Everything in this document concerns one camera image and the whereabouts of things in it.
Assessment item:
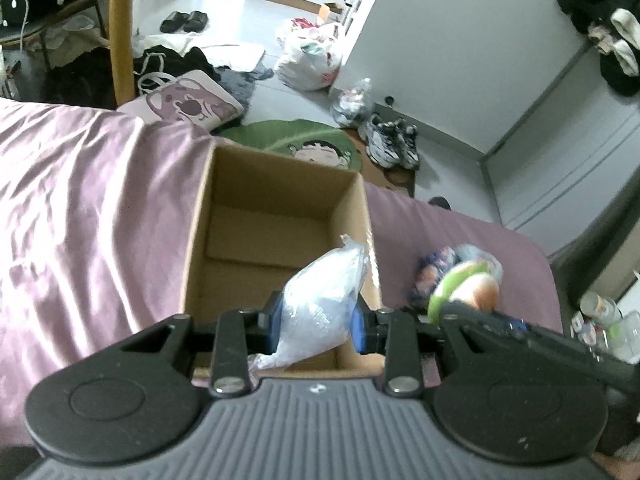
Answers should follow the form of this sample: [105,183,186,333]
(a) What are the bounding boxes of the grey pink plush toy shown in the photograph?
[454,244,503,283]

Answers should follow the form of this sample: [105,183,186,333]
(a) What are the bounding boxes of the white black sneaker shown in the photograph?
[393,118,420,171]
[358,113,400,169]

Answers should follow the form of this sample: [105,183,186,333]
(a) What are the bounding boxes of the round white gold table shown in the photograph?
[108,0,134,106]

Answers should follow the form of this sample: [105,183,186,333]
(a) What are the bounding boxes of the black single slipper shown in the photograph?
[427,196,451,210]

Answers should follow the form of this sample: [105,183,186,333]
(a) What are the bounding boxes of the hanging black white clothes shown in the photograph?
[556,0,639,98]

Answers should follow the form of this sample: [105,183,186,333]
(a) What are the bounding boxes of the brown folded board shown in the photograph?
[549,199,640,306]

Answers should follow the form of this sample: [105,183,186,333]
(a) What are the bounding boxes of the small grey plastic bag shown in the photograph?
[331,78,375,128]

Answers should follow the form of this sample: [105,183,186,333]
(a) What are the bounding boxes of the black slippers pair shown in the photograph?
[160,11,208,34]

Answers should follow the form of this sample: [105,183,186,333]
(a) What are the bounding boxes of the pink bed sheet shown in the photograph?
[1,100,561,446]

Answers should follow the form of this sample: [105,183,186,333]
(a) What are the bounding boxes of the blue planet tissue pack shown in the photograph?
[409,246,460,311]

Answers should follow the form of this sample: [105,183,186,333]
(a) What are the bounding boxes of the white red shopping bag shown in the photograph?
[273,18,344,91]

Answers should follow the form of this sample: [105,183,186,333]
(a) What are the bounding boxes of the white pill bottle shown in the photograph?
[579,290,622,328]

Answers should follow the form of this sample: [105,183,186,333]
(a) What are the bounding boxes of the green cartoon leaf rug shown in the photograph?
[219,119,361,171]

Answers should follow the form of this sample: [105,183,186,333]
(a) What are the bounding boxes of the pink bear cushion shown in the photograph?
[117,70,244,132]

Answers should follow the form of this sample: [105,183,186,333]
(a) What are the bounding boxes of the hamburger plush toy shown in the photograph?
[427,259,500,324]

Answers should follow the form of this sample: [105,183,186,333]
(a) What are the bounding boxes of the black clothes pile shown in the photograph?
[134,46,220,96]

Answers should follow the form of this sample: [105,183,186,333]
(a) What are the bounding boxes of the white black sneaker left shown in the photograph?
[358,113,400,169]

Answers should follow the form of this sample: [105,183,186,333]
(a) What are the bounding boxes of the white black sneaker right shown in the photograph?
[393,118,420,171]

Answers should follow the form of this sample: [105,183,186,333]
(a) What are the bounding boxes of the clear plastic bag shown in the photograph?
[248,234,369,373]

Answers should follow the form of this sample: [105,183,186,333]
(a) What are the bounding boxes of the brown cardboard box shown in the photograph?
[180,144,375,326]

